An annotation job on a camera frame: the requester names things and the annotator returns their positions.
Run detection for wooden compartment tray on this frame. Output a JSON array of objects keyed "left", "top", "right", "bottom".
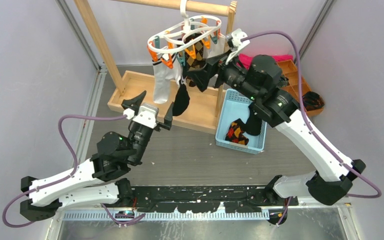
[{"left": 276, "top": 60, "right": 312, "bottom": 102}]

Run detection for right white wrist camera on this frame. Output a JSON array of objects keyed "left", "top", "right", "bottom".
[{"left": 225, "top": 28, "right": 251, "bottom": 65}]

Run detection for pink cloth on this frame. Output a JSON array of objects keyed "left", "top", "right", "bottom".
[{"left": 238, "top": 53, "right": 294, "bottom": 69}]

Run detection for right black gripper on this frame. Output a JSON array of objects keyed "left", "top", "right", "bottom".
[{"left": 186, "top": 48, "right": 261, "bottom": 102}]

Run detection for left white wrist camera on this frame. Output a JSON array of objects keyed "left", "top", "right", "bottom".
[{"left": 123, "top": 103, "right": 159, "bottom": 129}]

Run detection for black sock white stripes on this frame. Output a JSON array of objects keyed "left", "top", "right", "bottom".
[{"left": 172, "top": 65, "right": 190, "bottom": 117}]

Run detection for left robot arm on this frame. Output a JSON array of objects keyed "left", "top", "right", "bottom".
[{"left": 19, "top": 91, "right": 174, "bottom": 222}]

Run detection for white sock right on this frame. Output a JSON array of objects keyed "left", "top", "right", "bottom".
[{"left": 207, "top": 35, "right": 226, "bottom": 58}]

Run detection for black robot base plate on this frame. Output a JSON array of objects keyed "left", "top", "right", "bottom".
[{"left": 121, "top": 185, "right": 299, "bottom": 224}]

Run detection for red yellow argyle sock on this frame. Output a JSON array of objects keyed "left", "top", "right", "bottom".
[{"left": 224, "top": 118, "right": 249, "bottom": 146}]

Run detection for white clip sock hanger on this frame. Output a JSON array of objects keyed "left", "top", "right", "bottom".
[{"left": 147, "top": 0, "right": 222, "bottom": 69}]

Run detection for light blue plastic basket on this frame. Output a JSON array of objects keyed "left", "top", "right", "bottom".
[{"left": 215, "top": 88, "right": 268, "bottom": 155}]

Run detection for white sock with stripes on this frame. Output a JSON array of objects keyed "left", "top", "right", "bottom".
[{"left": 152, "top": 57, "right": 182, "bottom": 104}]

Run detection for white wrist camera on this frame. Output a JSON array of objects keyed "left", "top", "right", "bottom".
[
  {"left": 123, "top": 103, "right": 159, "bottom": 129},
  {"left": 225, "top": 28, "right": 251, "bottom": 65}
]

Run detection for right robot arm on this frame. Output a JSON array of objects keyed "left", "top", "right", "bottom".
[{"left": 186, "top": 53, "right": 366, "bottom": 206}]

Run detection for brown argyle sock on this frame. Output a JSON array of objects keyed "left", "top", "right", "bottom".
[{"left": 179, "top": 40, "right": 206, "bottom": 87}]

